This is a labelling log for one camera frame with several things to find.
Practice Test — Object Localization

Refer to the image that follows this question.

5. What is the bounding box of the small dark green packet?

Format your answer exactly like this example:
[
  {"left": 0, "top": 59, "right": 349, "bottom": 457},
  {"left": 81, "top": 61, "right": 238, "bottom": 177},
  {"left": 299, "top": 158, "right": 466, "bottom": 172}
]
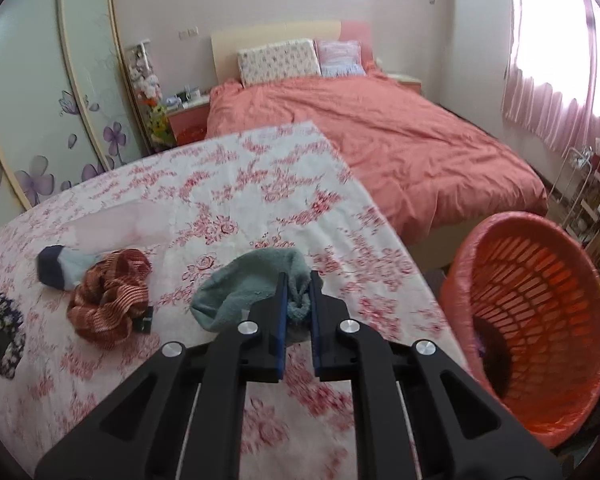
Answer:
[{"left": 136, "top": 307, "right": 154, "bottom": 334}]

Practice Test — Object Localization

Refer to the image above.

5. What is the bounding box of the grey-green fuzzy sock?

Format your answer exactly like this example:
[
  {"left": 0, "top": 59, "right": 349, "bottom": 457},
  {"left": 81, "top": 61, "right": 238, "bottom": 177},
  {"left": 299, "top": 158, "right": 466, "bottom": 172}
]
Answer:
[{"left": 189, "top": 247, "right": 311, "bottom": 344}]

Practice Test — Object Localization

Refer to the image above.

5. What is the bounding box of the red striped scrunchie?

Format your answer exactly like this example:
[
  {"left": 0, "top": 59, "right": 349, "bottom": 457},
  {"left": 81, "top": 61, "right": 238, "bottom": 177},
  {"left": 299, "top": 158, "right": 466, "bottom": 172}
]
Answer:
[{"left": 67, "top": 248, "right": 151, "bottom": 350}]

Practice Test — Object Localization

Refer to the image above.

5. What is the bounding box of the navy and blue sock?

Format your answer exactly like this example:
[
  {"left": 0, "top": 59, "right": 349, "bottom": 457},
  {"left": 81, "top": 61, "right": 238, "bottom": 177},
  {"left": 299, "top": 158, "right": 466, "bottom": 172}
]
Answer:
[{"left": 35, "top": 245, "right": 102, "bottom": 292}]

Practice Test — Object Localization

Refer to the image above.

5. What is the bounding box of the black floral scrunchie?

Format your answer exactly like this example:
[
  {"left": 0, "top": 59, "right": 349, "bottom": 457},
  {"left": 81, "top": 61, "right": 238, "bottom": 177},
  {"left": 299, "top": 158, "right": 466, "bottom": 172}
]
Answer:
[{"left": 0, "top": 292, "right": 26, "bottom": 379}]

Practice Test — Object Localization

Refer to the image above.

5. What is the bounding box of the orange plastic laundry basket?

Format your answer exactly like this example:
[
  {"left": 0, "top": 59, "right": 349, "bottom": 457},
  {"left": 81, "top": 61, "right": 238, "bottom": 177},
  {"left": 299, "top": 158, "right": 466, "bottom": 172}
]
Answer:
[{"left": 439, "top": 211, "right": 600, "bottom": 448}]

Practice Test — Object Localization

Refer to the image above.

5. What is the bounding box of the floral pink tablecloth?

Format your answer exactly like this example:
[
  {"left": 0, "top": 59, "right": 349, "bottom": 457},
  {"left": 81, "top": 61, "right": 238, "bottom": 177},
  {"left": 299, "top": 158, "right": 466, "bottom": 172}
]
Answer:
[{"left": 0, "top": 122, "right": 464, "bottom": 471}]

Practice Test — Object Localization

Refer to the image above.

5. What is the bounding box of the clear plastic bag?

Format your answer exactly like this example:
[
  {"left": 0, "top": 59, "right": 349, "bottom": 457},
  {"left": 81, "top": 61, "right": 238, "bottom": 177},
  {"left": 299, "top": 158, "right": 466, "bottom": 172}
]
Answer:
[{"left": 69, "top": 200, "right": 171, "bottom": 254}]

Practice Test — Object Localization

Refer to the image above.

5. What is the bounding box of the coral bed duvet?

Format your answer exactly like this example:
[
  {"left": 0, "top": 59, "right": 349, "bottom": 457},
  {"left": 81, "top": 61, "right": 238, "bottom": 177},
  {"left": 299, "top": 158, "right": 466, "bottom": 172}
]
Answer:
[{"left": 207, "top": 64, "right": 548, "bottom": 245}]

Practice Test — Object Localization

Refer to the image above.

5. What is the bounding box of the pink left nightstand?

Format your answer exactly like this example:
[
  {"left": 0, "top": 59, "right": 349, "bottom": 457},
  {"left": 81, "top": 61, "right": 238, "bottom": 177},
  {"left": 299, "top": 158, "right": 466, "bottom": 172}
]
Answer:
[{"left": 166, "top": 96, "right": 210, "bottom": 146}]

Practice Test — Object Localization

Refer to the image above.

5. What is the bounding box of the right nightstand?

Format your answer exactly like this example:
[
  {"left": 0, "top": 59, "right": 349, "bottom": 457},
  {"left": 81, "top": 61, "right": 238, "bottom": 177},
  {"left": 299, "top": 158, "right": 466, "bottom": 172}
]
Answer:
[{"left": 387, "top": 74, "right": 422, "bottom": 94}]

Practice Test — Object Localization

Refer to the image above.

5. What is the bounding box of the sliding wardrobe with flowers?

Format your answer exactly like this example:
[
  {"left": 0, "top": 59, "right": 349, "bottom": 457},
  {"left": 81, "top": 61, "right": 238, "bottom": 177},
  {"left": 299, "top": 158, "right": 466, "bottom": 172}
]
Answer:
[{"left": 0, "top": 0, "right": 148, "bottom": 227}]

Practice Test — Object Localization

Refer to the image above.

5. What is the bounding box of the plush toy display tube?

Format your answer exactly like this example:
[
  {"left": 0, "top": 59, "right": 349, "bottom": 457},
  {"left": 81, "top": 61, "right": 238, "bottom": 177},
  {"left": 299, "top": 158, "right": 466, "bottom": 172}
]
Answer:
[{"left": 125, "top": 40, "right": 173, "bottom": 153}]

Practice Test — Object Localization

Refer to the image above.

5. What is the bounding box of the pink striped pillow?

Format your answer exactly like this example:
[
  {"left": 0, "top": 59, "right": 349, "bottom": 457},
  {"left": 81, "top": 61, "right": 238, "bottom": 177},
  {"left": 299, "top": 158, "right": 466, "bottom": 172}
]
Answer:
[{"left": 314, "top": 39, "right": 366, "bottom": 78}]

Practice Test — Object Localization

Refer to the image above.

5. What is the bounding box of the pink window curtain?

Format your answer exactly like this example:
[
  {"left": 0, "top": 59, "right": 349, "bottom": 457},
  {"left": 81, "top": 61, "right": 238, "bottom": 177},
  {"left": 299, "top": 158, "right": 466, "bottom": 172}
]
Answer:
[{"left": 502, "top": 0, "right": 600, "bottom": 153}]

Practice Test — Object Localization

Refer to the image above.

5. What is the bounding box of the beige and pink headboard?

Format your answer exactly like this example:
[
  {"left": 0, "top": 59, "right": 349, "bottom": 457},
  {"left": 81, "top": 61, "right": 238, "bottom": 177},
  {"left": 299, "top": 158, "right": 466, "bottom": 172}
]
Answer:
[{"left": 211, "top": 20, "right": 374, "bottom": 84}]

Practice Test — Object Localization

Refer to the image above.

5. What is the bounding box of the floral white pillow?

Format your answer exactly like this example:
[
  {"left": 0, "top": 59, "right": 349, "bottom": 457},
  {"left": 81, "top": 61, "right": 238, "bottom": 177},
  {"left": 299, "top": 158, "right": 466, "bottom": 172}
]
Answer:
[{"left": 237, "top": 38, "right": 321, "bottom": 87}]

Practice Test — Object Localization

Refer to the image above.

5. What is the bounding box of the white wire rack shelf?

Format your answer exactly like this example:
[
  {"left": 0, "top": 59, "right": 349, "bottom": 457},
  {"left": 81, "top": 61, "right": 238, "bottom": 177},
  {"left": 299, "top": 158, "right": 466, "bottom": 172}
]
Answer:
[{"left": 550, "top": 140, "right": 600, "bottom": 247}]

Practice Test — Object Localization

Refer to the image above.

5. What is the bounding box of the wall power socket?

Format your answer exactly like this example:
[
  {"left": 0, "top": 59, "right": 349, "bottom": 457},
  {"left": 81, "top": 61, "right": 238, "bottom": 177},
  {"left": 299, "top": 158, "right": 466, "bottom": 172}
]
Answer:
[{"left": 178, "top": 27, "right": 199, "bottom": 40}]

